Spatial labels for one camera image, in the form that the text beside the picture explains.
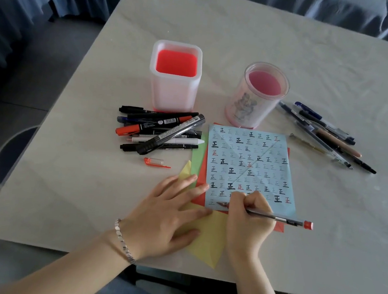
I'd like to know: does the person's left hand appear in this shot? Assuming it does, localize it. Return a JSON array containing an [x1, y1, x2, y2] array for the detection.
[[116, 167, 216, 268]]

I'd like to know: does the person's right hand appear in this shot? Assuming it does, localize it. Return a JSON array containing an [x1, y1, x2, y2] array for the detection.
[[222, 188, 279, 264]]

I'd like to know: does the yellow paper sheet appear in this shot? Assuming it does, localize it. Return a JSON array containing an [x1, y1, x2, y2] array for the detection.
[[169, 160, 234, 270]]

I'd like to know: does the red gel pen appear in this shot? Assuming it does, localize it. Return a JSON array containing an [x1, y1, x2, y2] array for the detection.
[[215, 201, 316, 231]]

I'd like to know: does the red clip pen cap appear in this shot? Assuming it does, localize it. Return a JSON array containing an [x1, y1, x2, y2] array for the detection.
[[143, 157, 172, 169]]

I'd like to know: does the red paper sheet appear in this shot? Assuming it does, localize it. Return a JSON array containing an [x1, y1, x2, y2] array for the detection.
[[189, 121, 295, 233]]

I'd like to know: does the green paper sheet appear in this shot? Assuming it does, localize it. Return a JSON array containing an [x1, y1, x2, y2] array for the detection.
[[188, 133, 209, 188]]

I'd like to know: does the blue paper with writing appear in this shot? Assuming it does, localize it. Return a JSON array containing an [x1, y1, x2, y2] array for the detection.
[[200, 123, 305, 219]]

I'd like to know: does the thin black fineliner pen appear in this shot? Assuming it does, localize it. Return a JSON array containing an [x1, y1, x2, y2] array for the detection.
[[119, 137, 199, 160]]

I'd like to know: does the white pen with black label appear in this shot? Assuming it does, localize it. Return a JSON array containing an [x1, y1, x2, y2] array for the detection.
[[130, 131, 205, 150]]

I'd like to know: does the thick black grey marker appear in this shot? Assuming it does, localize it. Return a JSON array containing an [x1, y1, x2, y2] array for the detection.
[[135, 107, 207, 162]]

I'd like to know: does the red black double-tip marker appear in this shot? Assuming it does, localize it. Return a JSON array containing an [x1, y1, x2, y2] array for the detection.
[[115, 108, 194, 144]]

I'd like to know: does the slim navy pen white end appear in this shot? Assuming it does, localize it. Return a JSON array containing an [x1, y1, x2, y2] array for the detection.
[[291, 121, 357, 169]]

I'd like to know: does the black marker pen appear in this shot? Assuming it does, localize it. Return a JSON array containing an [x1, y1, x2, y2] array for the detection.
[[118, 105, 150, 116]]

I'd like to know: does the round pink pen holder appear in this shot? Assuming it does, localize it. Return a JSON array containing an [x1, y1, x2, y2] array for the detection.
[[223, 59, 292, 133]]

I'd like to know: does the pile of assorted pens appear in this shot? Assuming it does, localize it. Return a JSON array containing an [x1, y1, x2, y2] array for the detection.
[[271, 98, 384, 175]]

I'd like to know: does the thin black pen with clip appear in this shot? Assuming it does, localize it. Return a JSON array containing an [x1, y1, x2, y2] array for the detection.
[[313, 132, 381, 175]]

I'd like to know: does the square white red pen holder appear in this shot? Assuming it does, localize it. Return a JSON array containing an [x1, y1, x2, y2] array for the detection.
[[145, 38, 205, 116]]

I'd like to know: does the person's right forearm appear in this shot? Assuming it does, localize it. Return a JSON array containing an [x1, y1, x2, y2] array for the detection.
[[223, 252, 299, 294]]

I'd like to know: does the person's left forearm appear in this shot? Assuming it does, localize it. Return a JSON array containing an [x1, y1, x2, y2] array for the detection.
[[0, 221, 137, 294]]

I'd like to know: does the silver link bracelet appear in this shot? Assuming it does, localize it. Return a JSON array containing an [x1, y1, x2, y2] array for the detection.
[[110, 218, 142, 265]]

